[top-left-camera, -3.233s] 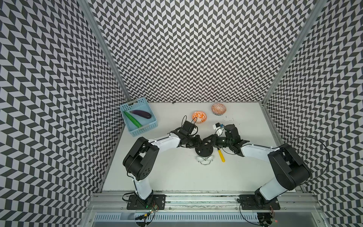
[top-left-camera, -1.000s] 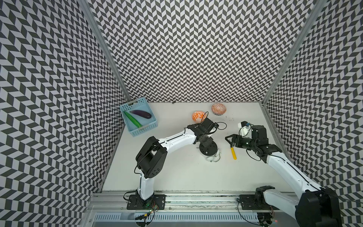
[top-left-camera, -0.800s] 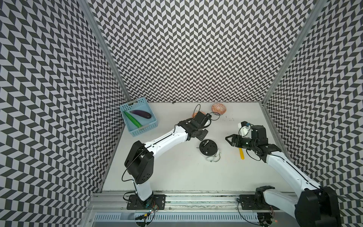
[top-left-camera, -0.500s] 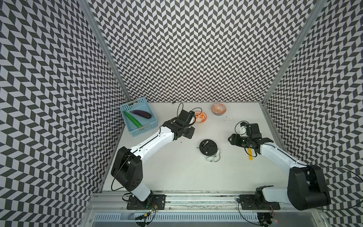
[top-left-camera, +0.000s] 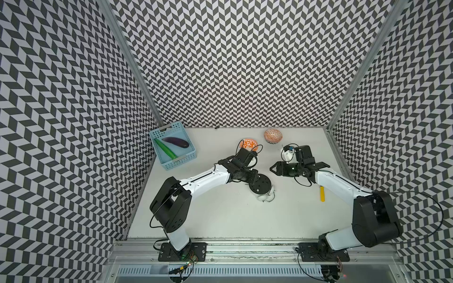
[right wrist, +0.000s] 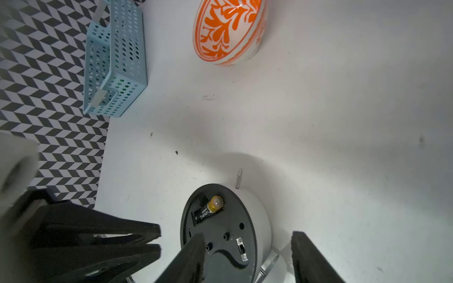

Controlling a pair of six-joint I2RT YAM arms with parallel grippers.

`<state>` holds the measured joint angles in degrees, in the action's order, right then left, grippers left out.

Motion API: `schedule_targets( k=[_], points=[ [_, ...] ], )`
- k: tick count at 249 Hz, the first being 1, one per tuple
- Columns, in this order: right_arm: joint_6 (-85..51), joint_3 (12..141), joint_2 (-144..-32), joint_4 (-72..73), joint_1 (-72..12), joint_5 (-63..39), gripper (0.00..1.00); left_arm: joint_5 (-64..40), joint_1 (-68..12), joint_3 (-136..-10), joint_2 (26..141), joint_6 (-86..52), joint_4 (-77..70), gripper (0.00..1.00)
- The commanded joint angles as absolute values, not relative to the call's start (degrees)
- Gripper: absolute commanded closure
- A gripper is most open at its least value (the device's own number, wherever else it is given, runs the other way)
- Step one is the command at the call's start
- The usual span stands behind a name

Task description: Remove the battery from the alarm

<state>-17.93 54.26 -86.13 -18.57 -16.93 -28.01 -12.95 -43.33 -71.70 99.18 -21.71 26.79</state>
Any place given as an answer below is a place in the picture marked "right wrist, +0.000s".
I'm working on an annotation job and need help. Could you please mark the light blue perforated basket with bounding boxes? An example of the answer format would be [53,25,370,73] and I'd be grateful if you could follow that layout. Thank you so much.
[83,0,147,117]

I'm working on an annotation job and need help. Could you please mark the orange white patterned bowl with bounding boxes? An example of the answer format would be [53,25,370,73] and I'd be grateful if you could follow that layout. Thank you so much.
[193,0,268,67]

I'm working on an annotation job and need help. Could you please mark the white twin-bell alarm clock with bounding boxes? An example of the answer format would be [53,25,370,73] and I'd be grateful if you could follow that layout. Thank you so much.
[180,172,272,283]

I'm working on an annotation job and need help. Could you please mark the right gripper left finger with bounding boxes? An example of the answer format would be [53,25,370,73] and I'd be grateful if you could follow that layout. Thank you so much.
[156,233,206,283]

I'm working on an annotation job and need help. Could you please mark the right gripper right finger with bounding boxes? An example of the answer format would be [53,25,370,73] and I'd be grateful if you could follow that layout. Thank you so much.
[291,231,345,283]

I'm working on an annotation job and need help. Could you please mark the black gold AA battery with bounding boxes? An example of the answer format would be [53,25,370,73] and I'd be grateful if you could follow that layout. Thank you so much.
[192,195,224,226]

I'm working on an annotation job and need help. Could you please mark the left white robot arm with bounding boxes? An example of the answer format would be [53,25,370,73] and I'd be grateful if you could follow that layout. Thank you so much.
[1,134,161,283]

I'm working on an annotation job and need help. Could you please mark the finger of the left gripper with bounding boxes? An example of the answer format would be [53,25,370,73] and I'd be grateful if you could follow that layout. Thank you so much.
[31,244,161,283]
[21,200,161,248]

